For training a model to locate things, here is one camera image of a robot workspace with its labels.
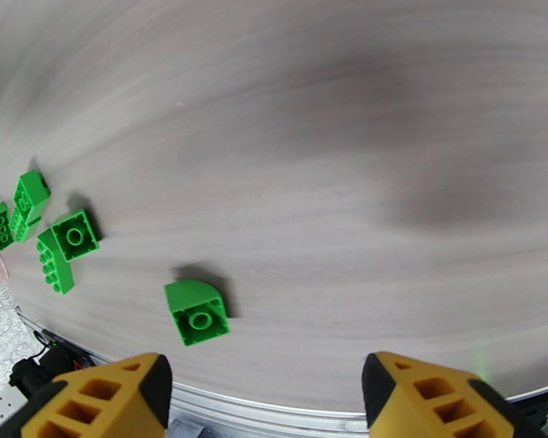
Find long green lego brick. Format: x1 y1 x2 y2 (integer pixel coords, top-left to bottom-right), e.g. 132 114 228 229
9 206 41 245
36 228 75 296
0 201 17 252

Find small green lego brick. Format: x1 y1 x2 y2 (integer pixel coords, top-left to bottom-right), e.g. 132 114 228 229
50 208 101 264
16 169 52 221

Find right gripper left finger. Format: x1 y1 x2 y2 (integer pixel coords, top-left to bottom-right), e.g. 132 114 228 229
0 352 174 438

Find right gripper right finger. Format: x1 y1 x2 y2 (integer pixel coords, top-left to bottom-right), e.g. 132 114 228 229
362 351 548 438

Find long aluminium rail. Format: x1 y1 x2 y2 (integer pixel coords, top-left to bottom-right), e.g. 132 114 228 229
18 309 548 438

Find curved green lego brick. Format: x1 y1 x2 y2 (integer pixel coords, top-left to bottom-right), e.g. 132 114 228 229
164 279 232 347

